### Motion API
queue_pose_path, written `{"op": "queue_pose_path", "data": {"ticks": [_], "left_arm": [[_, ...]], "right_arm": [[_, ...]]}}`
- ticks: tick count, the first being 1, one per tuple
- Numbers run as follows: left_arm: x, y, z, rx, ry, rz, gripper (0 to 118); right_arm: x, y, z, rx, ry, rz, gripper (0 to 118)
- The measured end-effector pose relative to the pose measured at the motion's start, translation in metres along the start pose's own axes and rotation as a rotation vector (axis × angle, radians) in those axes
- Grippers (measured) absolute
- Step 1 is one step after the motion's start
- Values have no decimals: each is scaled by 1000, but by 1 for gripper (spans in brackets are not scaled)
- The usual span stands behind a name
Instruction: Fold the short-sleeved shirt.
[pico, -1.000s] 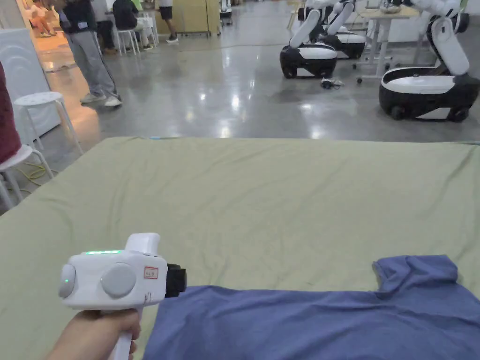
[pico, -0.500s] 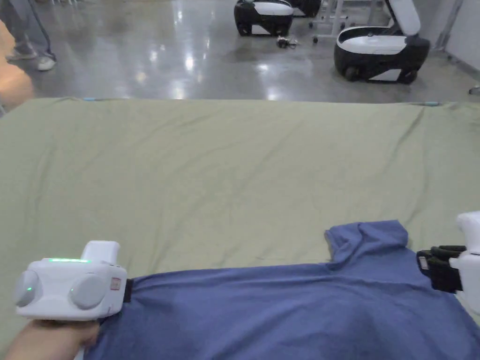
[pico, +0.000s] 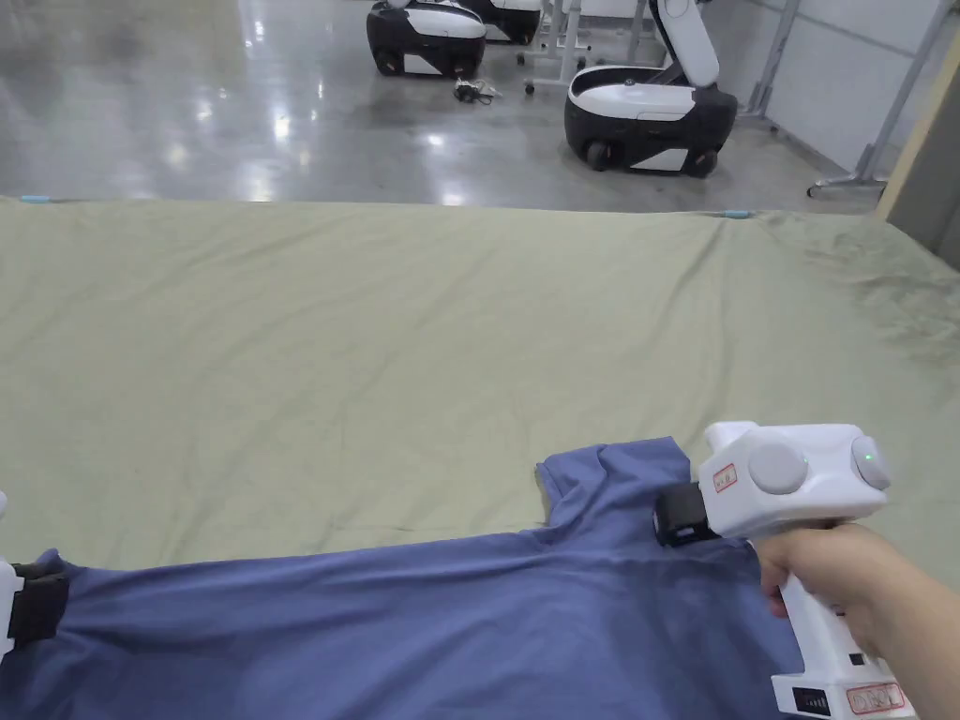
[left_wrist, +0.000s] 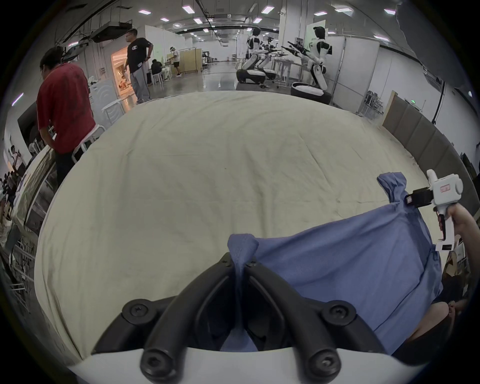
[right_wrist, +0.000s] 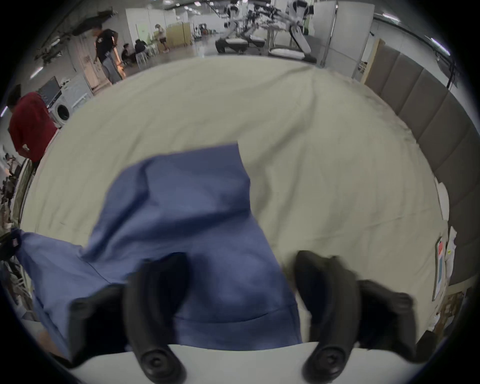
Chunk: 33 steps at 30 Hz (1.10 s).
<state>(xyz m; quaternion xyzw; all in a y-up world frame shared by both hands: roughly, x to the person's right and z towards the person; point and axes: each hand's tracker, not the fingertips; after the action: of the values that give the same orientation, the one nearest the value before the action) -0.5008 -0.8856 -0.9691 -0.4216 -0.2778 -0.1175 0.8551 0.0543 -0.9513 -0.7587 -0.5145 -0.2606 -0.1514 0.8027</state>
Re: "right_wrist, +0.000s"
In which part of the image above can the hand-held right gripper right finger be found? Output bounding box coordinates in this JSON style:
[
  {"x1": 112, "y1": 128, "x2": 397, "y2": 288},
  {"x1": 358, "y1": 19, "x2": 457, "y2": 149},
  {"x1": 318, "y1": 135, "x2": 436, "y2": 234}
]
[{"x1": 292, "y1": 250, "x2": 418, "y2": 384}]

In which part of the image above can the group of people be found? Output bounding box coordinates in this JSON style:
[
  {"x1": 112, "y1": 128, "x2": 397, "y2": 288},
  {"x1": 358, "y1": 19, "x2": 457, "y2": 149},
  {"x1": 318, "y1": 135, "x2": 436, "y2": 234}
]
[{"x1": 121, "y1": 38, "x2": 151, "y2": 68}]

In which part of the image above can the grey padded headboard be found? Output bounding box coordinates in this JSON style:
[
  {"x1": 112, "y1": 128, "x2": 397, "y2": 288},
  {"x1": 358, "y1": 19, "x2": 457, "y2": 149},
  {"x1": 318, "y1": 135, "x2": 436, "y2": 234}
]
[{"x1": 364, "y1": 45, "x2": 480, "y2": 286}]

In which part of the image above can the white robot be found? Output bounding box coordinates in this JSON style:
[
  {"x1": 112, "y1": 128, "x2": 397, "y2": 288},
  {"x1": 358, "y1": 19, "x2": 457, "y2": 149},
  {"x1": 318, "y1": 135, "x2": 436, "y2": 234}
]
[
  {"x1": 268, "y1": 0, "x2": 317, "y2": 64},
  {"x1": 215, "y1": 0, "x2": 268, "y2": 54}
]

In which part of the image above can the bed with beige sheet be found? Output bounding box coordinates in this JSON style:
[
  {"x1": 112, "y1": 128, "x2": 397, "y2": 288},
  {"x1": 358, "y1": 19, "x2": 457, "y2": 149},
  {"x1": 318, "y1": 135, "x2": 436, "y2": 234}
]
[{"x1": 20, "y1": 55, "x2": 450, "y2": 361}]

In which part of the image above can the blue shirt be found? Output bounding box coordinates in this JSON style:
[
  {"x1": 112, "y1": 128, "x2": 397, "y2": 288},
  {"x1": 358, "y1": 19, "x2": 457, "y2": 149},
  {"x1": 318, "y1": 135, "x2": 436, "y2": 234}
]
[{"x1": 15, "y1": 142, "x2": 304, "y2": 360}]

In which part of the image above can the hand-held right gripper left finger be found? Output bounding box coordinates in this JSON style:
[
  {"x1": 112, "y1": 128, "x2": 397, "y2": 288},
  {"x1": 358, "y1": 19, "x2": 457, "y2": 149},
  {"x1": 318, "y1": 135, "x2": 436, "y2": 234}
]
[{"x1": 68, "y1": 252, "x2": 190, "y2": 384}]

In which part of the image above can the white card with coloured print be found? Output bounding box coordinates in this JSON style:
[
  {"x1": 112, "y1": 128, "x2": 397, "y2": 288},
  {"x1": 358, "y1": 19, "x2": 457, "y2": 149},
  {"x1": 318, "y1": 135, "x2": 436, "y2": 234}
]
[{"x1": 432, "y1": 236, "x2": 447, "y2": 302}]

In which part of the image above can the washing machine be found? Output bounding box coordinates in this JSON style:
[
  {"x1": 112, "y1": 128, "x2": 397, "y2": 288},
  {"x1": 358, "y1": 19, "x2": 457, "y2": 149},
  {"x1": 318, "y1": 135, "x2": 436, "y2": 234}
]
[{"x1": 48, "y1": 73, "x2": 94, "y2": 128}]

